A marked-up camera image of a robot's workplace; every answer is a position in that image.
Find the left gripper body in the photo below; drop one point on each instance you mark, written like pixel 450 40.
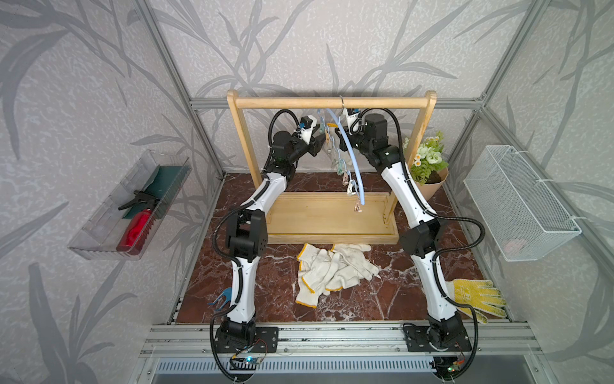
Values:
pixel 299 150

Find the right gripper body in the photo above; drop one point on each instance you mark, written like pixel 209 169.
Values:
pixel 357 141

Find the blue wavy clip hanger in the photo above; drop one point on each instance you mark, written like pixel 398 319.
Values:
pixel 344 163

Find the white glove hung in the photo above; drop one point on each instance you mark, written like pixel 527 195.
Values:
pixel 314 261
pixel 353 266

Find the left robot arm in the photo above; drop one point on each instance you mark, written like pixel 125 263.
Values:
pixel 246 236

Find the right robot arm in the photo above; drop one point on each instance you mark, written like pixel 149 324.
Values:
pixel 421 241

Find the potted white flower plant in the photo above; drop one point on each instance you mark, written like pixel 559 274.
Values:
pixel 428 168

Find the wooden clothes rack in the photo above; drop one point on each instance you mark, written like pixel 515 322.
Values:
pixel 326 217

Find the white glove with yellow cuff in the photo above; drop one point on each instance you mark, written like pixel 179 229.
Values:
pixel 307 299

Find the green cloth in tray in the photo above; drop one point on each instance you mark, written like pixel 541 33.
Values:
pixel 156 187

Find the blue hand rake tool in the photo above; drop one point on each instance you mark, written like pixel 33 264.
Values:
pixel 222 300

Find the red spray bottle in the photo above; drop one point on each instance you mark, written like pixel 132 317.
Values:
pixel 134 238

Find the yellow rubber-coated glove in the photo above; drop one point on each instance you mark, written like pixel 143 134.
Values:
pixel 479 294

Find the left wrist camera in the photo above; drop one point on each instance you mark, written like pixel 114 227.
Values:
pixel 307 128

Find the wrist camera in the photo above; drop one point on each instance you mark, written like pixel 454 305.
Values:
pixel 307 128
pixel 352 117

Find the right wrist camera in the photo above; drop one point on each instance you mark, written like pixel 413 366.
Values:
pixel 352 117

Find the white wire mesh basket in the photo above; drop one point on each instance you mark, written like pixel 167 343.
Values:
pixel 525 218

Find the clear plastic wall tray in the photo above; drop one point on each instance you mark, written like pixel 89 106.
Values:
pixel 99 237

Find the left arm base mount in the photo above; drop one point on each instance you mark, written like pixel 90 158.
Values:
pixel 261 339

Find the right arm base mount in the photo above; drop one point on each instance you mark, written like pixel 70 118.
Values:
pixel 436 338

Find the aluminium front rail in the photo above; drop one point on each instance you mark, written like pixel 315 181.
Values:
pixel 385 347

